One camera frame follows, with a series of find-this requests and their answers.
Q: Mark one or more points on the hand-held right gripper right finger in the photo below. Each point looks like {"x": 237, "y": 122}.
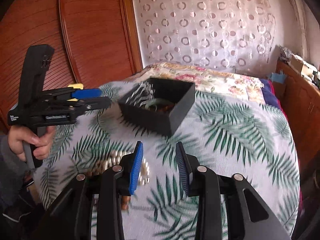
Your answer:
{"x": 182, "y": 172}

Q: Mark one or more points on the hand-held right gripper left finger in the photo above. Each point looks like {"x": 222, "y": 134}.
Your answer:
{"x": 136, "y": 170}

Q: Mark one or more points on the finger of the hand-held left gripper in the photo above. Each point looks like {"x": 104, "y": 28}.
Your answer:
{"x": 85, "y": 93}
{"x": 97, "y": 102}

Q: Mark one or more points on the black square box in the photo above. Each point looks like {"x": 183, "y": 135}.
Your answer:
{"x": 147, "y": 120}

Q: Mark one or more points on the pale green jade bangle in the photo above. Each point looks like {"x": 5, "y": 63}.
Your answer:
{"x": 160, "y": 102}

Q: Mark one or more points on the person's left forearm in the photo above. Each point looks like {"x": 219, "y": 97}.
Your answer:
{"x": 10, "y": 170}

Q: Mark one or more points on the person's left hand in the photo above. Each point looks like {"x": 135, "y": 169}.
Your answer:
{"x": 18, "y": 140}

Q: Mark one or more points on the leaf print cloth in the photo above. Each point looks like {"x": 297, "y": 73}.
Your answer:
{"x": 225, "y": 142}

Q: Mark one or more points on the wooden wardrobe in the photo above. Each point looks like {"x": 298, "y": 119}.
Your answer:
{"x": 87, "y": 35}

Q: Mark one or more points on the floral bedspread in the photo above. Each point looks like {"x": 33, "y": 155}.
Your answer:
{"x": 212, "y": 77}

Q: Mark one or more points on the dark blue blanket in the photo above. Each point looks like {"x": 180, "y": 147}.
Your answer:
{"x": 271, "y": 92}

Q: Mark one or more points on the sheer circle pattern curtain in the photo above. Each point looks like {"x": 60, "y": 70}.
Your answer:
{"x": 205, "y": 25}

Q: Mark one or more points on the wooden cabinet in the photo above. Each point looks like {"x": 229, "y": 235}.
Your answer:
{"x": 300, "y": 110}

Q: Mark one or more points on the blue tissue box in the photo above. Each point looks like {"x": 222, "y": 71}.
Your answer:
{"x": 278, "y": 78}

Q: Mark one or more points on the pile of printed paper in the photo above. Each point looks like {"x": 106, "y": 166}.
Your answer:
{"x": 285, "y": 52}

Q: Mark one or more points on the cardboard box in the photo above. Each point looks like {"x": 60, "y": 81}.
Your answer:
{"x": 298, "y": 65}

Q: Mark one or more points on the white window curtain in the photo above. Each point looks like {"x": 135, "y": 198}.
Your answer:
{"x": 297, "y": 17}

